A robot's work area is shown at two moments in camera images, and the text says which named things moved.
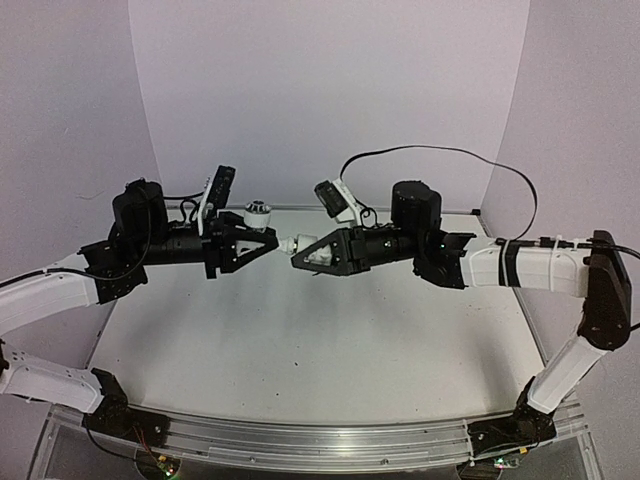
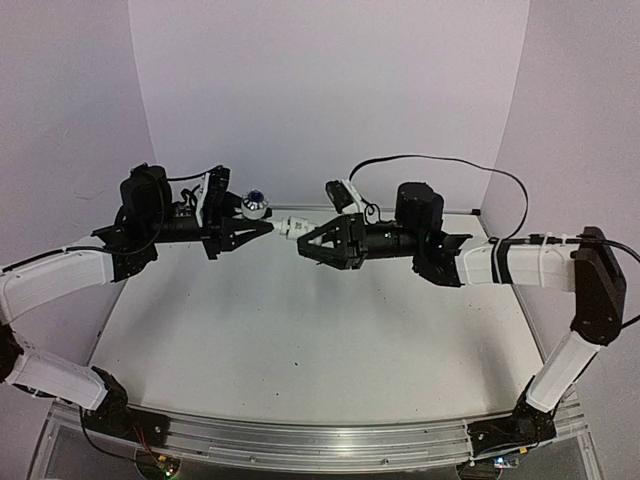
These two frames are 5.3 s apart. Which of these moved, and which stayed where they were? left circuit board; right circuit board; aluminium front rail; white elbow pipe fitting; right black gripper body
Moved: white elbow pipe fitting
Stayed: left circuit board; right black gripper body; right circuit board; aluminium front rail
